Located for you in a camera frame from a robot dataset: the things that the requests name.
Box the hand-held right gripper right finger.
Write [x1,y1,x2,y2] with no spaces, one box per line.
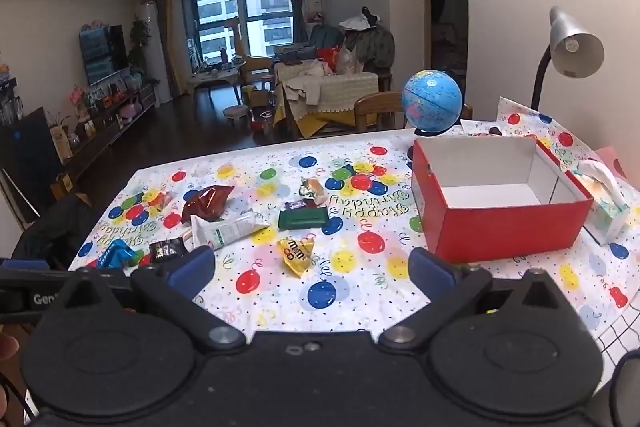
[378,247,583,353]

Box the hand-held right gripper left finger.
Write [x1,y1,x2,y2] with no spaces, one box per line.
[42,247,247,354]

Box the yellow candy bag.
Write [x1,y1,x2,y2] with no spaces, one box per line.
[276,238,317,279]

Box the silver desk lamp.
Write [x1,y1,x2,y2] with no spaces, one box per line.
[530,5,605,112]

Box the small orange wrapped snack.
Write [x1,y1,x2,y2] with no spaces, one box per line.
[299,178,328,204]

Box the flat screen television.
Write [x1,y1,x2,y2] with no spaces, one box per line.
[79,25,128,86]

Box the sofa with cream cover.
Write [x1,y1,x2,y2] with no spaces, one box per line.
[272,57,381,135]

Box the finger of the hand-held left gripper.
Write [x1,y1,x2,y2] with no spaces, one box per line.
[0,258,81,292]

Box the potted plant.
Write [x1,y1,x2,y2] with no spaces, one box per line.
[127,17,152,68]

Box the black panel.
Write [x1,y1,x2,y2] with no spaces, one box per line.
[0,107,66,220]

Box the tissue box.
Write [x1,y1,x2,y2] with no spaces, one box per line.
[575,159,630,247]

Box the white standing air conditioner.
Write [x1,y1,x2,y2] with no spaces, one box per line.
[140,2,173,108]

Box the pink heart paper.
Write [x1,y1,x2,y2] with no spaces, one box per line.
[592,146,640,192]

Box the black snack packet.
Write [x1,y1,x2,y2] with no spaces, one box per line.
[148,238,190,264]

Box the yellow grey curtain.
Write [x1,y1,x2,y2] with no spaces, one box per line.
[150,0,187,98]

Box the blue snack packet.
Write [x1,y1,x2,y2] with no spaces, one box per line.
[96,239,143,269]

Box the dark red snack bag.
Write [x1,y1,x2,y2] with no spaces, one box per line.
[181,185,235,224]

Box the blue desk globe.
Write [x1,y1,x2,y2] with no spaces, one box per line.
[401,69,463,138]

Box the dark jacket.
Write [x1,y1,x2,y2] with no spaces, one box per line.
[12,194,101,269]

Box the red cardboard box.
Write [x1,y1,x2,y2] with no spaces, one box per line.
[411,136,595,264]

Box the green snack packet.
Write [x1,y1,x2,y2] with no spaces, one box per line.
[278,207,328,230]

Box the person's left hand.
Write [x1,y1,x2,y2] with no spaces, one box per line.
[0,333,25,362]

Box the wooden chair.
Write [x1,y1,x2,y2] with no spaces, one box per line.
[354,91,473,130]

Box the large window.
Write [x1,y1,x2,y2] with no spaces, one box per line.
[179,0,295,72]

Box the white grid cloth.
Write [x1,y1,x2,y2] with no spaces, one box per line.
[595,302,640,360]

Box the balloon print tablecloth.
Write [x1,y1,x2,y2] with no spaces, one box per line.
[67,96,640,375]

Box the pile of clothes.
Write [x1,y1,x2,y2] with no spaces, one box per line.
[340,7,396,68]

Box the small round stool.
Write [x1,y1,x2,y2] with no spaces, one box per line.
[223,105,249,128]

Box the wooden television cabinet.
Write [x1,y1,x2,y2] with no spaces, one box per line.
[50,82,161,168]

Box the white snack packet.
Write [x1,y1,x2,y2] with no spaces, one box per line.
[190,210,271,252]

